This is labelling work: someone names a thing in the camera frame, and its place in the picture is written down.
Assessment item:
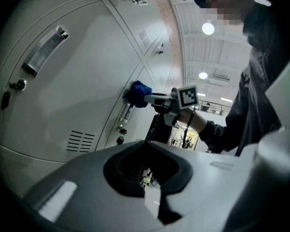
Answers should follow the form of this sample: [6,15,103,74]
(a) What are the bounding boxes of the door lock with black key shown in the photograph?
[0,78,28,110]

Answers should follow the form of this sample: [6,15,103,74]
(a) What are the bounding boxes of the person's right forearm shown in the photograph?
[177,106,235,153]

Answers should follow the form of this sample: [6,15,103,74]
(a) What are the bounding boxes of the grey locker door with lock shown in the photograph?
[142,31,178,91]

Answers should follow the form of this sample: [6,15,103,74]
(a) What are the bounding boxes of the blue cloth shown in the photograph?
[128,80,153,109]

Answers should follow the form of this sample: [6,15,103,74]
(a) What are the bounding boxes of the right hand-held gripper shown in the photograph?
[143,85,199,126]

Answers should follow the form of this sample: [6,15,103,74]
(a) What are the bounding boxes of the ceiling air conditioner unit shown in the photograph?
[211,73,231,83]

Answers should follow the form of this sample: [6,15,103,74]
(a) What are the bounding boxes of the metal railing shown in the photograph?
[198,100,232,117]

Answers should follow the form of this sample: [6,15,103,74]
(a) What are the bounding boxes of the black wrist strap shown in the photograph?
[180,106,197,142]

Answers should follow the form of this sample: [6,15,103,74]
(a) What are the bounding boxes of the grey locker door with label holder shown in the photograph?
[108,0,168,63]

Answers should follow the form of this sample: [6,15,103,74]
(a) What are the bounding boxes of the small chrome door handle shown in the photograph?
[119,102,134,123]

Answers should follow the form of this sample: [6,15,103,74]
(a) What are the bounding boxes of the large grey locker door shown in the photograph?
[0,0,145,165]

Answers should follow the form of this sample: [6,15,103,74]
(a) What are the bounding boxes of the person's head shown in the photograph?
[199,0,255,25]

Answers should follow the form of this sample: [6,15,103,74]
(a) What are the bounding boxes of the small lock with black keys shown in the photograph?
[115,124,127,145]

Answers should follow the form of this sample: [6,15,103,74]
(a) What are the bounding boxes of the person's dark jacket torso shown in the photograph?
[225,2,290,157]

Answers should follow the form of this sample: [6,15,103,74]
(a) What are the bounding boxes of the grey locker door with handle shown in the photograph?
[103,65,177,152]

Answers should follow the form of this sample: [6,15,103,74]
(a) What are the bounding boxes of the chrome recessed door handle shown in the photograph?
[21,25,70,79]

